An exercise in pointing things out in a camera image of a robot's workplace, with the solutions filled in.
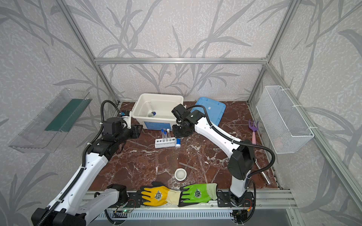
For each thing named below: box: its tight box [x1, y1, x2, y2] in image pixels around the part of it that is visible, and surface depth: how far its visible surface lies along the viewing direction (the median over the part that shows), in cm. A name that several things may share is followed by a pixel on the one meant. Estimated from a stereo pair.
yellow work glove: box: [139, 181, 182, 207], surface depth 75 cm
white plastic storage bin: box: [131, 93, 184, 131], surface depth 105 cm
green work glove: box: [177, 183, 218, 207], surface depth 76 cm
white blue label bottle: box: [175, 137, 181, 148], surface depth 77 cm
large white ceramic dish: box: [174, 168, 188, 182], surface depth 82 cm
